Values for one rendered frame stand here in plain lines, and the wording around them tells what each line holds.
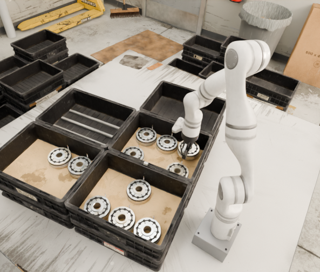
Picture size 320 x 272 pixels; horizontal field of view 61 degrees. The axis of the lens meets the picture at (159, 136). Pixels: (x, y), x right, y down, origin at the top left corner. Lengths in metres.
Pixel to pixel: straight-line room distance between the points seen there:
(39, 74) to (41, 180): 1.43
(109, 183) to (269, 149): 0.93
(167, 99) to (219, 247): 0.88
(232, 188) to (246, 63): 0.38
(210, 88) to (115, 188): 0.59
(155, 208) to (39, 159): 0.58
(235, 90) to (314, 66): 3.03
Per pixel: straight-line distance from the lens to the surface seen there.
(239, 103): 0.80
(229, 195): 0.90
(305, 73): 3.81
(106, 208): 1.12
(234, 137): 0.83
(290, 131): 1.85
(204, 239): 1.16
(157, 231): 1.07
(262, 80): 2.64
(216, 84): 0.92
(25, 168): 1.35
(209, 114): 1.57
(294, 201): 1.51
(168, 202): 1.17
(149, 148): 1.34
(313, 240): 2.33
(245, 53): 0.77
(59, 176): 1.28
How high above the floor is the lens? 1.83
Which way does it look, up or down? 46 degrees down
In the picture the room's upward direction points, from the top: 5 degrees clockwise
